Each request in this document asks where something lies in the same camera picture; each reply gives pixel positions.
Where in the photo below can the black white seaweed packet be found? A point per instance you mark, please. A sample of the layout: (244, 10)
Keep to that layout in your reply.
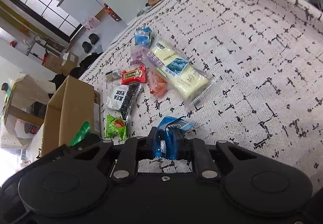
(122, 97)

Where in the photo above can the red candy packet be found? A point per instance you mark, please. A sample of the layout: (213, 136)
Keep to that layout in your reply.
(133, 76)

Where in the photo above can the wooden side table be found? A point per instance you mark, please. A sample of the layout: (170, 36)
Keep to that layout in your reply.
(26, 90)

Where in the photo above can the black slipper left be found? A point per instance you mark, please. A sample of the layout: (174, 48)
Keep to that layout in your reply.
(87, 47)

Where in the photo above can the purple round snack packet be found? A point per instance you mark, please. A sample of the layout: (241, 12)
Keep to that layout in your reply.
(138, 53)

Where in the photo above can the orange snack packet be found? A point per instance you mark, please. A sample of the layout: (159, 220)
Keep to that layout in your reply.
(157, 85)

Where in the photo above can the blue green small packet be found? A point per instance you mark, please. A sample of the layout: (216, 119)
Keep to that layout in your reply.
(143, 37)

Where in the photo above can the black slipper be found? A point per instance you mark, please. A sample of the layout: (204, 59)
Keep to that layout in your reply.
(87, 47)
(94, 38)

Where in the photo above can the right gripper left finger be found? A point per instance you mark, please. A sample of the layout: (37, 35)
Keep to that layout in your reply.
(152, 141)

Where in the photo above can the brown cardboard box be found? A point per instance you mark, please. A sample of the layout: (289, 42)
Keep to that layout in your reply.
(74, 103)

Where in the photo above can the blue snack packet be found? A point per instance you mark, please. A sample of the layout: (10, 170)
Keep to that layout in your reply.
(169, 133)

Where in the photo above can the white black patterned bed blanket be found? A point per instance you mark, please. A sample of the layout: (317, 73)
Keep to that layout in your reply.
(266, 57)

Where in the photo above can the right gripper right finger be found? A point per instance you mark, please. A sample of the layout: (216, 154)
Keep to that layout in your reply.
(182, 152)

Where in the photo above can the small silver brown bar packet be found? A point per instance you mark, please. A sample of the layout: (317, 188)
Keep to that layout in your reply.
(113, 75)

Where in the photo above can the black slipper right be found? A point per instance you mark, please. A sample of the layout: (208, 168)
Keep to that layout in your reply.
(94, 38)

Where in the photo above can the green snack packet with red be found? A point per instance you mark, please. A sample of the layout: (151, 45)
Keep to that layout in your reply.
(115, 126)

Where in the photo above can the green packet in box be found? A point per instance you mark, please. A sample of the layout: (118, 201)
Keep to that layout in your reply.
(82, 133)

